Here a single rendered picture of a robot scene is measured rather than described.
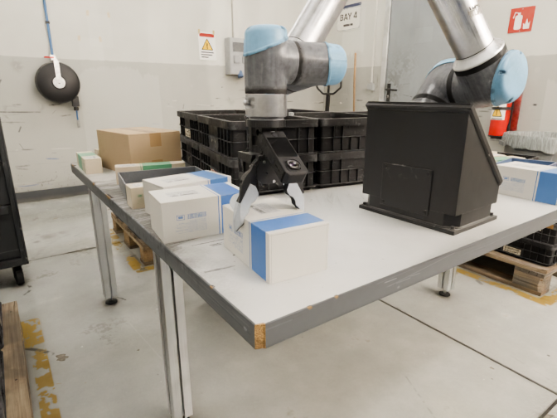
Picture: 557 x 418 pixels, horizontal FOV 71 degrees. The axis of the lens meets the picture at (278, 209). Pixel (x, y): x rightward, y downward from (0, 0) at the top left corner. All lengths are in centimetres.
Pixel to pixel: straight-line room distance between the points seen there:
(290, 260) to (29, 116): 391
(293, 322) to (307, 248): 14
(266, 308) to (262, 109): 33
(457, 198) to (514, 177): 48
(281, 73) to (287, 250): 30
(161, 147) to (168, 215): 82
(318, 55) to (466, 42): 40
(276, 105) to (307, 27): 26
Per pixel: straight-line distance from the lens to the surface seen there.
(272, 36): 70
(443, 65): 119
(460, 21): 102
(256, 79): 69
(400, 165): 101
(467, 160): 95
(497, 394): 169
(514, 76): 107
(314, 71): 74
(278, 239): 64
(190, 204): 86
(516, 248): 250
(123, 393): 161
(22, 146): 443
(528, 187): 139
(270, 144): 68
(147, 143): 162
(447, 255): 86
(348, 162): 136
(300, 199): 76
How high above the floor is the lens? 101
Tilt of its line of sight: 16 degrees down
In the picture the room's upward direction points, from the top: straight up
